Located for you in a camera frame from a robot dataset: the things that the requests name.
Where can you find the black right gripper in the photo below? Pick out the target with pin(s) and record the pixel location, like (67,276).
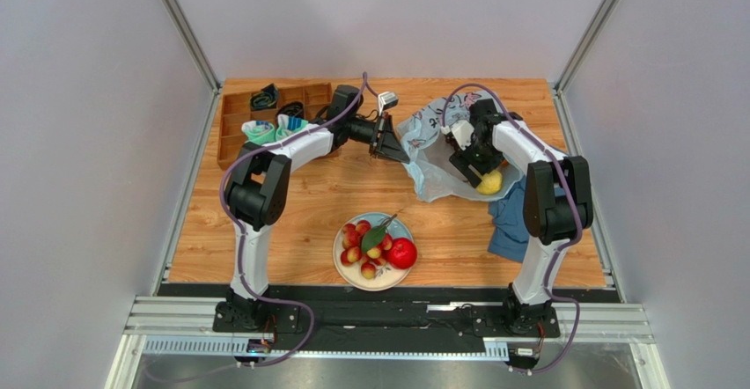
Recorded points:
(468,165)

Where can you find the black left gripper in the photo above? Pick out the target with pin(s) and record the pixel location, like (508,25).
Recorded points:
(388,145)

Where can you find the yellow fake pear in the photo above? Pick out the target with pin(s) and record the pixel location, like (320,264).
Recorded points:
(491,183)

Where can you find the translucent printed plastic bag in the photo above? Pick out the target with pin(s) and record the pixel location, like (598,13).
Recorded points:
(429,166)

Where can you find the red yellow lychee bunch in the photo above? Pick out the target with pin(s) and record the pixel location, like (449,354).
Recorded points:
(364,243)

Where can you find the red fake apple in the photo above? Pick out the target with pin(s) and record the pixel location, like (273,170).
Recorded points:
(402,254)

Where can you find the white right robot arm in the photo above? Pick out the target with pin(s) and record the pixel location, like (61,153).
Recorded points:
(530,297)

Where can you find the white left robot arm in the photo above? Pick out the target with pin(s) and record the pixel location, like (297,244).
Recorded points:
(255,187)

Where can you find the blue cloth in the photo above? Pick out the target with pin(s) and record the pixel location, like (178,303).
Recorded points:
(513,224)

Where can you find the black rolled sock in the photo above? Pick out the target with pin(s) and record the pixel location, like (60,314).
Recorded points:
(292,109)

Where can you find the green white sock right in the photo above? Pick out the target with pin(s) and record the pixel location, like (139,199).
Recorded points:
(288,125)

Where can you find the green white sock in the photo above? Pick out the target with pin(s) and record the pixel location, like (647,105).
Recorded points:
(288,125)
(259,132)

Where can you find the green white sock left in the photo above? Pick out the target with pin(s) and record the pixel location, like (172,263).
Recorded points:
(259,132)

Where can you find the cream and blue plate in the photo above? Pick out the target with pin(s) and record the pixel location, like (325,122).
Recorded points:
(390,278)

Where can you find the dark rolled sock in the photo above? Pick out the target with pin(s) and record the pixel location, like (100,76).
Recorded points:
(266,98)

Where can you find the brown wooden divider tray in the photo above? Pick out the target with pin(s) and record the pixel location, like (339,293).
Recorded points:
(236,110)

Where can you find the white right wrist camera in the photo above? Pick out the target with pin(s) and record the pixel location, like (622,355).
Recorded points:
(459,135)

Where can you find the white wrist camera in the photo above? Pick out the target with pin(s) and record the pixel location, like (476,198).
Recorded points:
(387,100)
(459,135)

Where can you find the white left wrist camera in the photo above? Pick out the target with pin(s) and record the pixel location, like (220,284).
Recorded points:
(387,100)

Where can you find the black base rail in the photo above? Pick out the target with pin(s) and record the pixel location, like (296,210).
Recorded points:
(438,320)

